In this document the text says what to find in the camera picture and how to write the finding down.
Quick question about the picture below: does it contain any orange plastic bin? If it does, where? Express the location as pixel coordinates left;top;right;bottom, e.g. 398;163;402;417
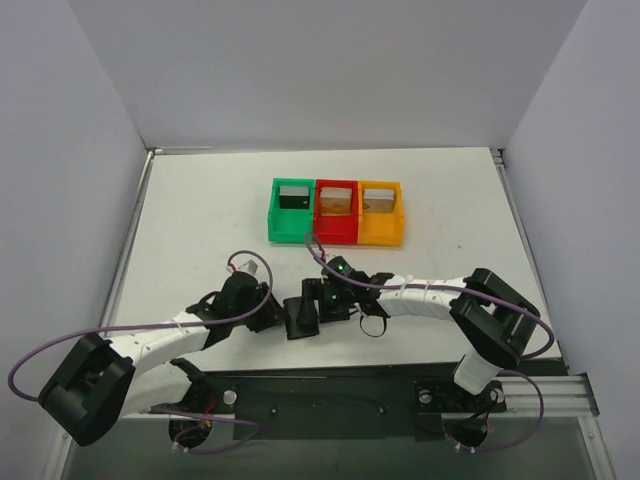
358;180;405;247

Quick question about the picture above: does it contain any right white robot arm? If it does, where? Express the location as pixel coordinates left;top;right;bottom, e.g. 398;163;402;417
316;256;553;396

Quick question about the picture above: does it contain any red plastic bin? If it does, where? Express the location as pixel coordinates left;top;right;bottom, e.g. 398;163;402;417
313;179;360;245

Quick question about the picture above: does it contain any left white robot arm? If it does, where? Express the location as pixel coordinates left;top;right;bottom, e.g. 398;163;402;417
38;272;288;446

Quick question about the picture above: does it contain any aluminium frame rail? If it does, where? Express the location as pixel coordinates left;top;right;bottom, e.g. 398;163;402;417
99;149;156;327

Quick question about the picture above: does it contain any black card stack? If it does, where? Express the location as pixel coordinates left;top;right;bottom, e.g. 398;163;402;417
277;185;311;210

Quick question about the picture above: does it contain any brown card stack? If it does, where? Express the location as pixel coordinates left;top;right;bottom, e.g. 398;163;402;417
319;187;352;216

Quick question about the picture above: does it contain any green plastic bin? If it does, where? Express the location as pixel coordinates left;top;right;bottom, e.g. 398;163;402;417
267;178;316;244

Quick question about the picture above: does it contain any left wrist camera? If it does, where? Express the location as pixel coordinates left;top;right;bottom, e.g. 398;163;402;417
236;260;258;276

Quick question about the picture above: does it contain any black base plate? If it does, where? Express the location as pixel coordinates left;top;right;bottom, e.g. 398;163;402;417
172;363;506;441

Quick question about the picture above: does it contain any black leather card holder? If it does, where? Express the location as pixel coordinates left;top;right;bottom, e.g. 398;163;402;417
284;297;319;341

